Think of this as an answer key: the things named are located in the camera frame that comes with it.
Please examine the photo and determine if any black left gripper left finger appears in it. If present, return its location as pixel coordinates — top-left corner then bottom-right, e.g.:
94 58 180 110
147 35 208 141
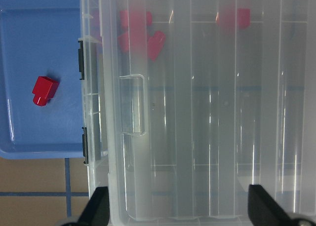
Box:
77 187 110 226

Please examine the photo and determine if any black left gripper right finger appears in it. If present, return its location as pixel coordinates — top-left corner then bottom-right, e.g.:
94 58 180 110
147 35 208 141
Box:
247 185 299 226

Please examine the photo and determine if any red block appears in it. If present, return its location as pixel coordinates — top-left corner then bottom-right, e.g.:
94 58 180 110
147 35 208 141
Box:
216 8 251 29
119 10 153 31
32 76 59 107
118 31 149 53
147 31 166 61

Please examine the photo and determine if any clear plastic storage box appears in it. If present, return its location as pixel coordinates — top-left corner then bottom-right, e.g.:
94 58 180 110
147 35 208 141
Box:
80 0 316 226

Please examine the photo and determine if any red block in box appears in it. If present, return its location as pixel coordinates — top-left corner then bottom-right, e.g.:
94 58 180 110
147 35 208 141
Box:
119 10 153 31
216 8 251 29
118 31 149 53
147 31 166 61

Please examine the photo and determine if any blue plastic tray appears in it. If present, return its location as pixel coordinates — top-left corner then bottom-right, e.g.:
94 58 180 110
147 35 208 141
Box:
0 0 83 159

